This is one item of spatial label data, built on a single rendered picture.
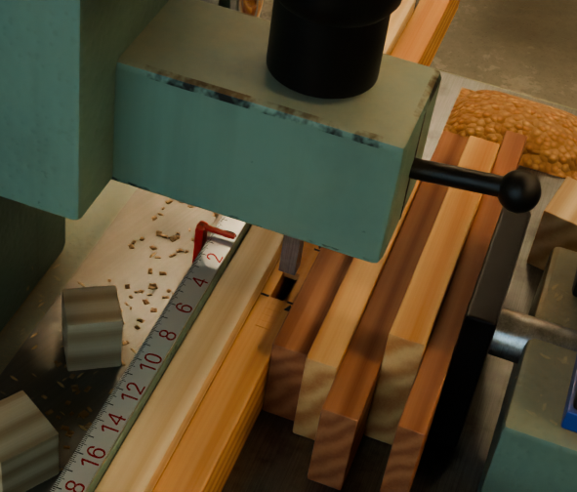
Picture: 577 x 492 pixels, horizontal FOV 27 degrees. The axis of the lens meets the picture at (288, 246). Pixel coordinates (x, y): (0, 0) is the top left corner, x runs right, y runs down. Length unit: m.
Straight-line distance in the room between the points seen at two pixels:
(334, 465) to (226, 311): 0.09
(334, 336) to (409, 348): 0.04
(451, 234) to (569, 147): 0.21
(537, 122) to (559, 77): 1.83
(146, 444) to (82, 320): 0.21
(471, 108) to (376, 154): 0.32
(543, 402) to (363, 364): 0.09
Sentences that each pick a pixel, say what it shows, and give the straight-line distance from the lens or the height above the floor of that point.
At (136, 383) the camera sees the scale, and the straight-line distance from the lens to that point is 0.56.
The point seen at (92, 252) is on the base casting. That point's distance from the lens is 0.85.
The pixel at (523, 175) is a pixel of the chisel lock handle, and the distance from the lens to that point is 0.56.
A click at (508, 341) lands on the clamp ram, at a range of 0.62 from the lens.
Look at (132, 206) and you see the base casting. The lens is 0.89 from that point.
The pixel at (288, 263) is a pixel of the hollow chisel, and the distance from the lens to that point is 0.63.
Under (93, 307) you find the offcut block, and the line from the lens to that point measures 0.76.
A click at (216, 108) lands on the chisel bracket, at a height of 1.06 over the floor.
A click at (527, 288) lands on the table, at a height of 0.90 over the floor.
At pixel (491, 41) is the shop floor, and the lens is 2.73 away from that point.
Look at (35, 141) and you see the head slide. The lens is 0.55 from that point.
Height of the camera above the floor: 1.38
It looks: 41 degrees down
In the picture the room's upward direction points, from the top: 9 degrees clockwise
